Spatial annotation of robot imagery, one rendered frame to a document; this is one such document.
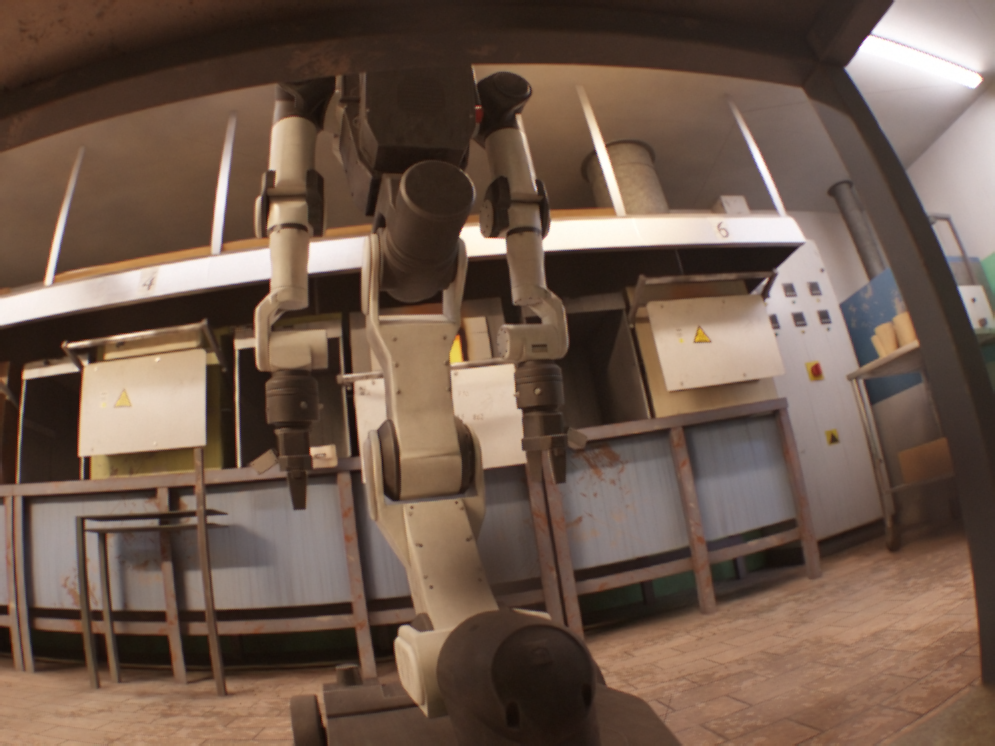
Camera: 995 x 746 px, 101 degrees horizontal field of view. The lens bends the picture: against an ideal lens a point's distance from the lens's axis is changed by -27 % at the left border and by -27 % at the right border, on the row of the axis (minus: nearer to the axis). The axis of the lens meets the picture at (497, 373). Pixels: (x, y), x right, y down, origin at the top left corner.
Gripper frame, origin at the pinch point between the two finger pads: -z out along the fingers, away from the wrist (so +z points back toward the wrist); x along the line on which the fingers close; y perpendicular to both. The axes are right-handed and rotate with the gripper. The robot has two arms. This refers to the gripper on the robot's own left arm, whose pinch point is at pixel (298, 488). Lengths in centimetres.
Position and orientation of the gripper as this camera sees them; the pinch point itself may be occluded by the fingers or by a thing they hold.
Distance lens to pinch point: 95.6
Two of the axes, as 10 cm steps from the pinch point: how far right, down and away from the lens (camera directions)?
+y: -9.4, 0.5, -3.3
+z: -0.9, -9.9, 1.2
